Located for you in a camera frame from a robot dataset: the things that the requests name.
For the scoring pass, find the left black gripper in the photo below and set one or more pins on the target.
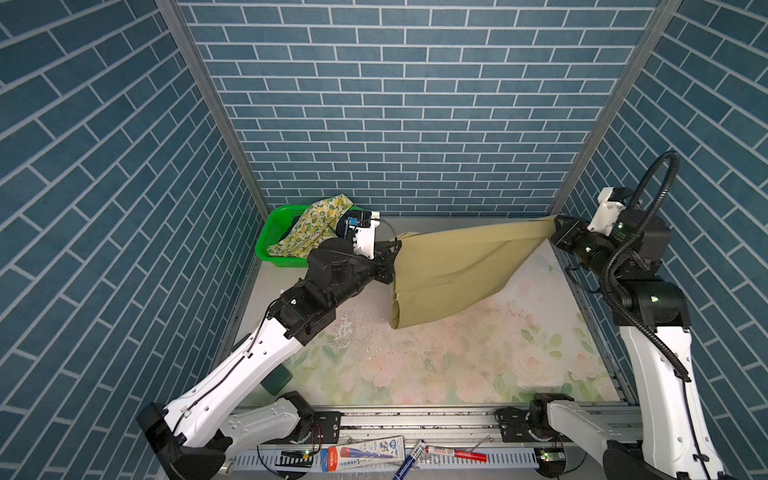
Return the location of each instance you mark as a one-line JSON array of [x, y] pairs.
[[383, 260]]

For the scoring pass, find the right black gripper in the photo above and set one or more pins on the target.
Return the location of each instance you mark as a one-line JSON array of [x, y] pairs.
[[575, 228]]

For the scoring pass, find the olive green skirt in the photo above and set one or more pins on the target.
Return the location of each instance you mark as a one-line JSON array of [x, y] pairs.
[[443, 273]]

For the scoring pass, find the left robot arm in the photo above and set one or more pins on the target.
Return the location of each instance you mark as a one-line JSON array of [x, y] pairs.
[[194, 435]]

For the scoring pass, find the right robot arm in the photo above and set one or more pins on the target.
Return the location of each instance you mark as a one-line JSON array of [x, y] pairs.
[[655, 326]]

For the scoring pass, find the dark navy skirt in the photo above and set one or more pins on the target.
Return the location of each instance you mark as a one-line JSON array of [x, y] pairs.
[[345, 228]]

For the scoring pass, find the yellow floral skirt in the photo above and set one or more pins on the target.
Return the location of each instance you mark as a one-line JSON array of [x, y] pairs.
[[312, 228]]

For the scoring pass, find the green plastic basket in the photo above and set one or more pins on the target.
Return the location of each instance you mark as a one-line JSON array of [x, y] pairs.
[[273, 237]]

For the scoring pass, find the red blue toothpaste box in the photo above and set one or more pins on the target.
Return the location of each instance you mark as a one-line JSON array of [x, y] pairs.
[[362, 454]]

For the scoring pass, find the blue marker pen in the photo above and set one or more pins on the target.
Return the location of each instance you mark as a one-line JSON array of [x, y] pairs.
[[411, 460]]

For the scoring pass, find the red marker pen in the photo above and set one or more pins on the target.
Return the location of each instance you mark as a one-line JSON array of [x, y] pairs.
[[458, 454]]

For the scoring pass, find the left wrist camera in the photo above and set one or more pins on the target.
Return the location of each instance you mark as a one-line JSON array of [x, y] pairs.
[[361, 228]]

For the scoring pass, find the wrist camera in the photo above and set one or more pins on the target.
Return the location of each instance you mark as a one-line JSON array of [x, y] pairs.
[[611, 202], [361, 228]]

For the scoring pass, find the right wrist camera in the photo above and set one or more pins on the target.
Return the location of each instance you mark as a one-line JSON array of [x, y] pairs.
[[611, 202]]

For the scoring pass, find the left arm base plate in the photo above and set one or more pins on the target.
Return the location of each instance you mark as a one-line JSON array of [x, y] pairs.
[[321, 427]]

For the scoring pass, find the aluminium rail frame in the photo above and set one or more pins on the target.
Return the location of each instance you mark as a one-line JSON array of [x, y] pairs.
[[414, 429]]

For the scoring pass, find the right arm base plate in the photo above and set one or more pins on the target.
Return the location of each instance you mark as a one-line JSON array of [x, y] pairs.
[[517, 425]]

